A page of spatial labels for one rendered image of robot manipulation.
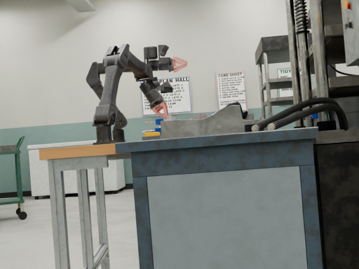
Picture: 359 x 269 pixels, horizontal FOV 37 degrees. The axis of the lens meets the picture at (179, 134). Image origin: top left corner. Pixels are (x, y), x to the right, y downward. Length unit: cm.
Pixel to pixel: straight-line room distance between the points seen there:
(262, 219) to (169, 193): 33
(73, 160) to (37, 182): 744
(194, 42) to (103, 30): 172
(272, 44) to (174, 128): 468
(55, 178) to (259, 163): 74
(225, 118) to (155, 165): 67
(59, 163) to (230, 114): 87
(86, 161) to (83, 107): 810
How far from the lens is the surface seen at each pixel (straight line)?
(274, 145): 184
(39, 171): 938
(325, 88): 260
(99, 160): 196
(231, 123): 245
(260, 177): 185
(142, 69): 251
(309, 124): 334
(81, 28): 1026
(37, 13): 1056
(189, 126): 246
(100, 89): 282
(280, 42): 706
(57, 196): 199
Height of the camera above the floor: 78
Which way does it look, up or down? 1 degrees up
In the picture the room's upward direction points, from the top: 4 degrees counter-clockwise
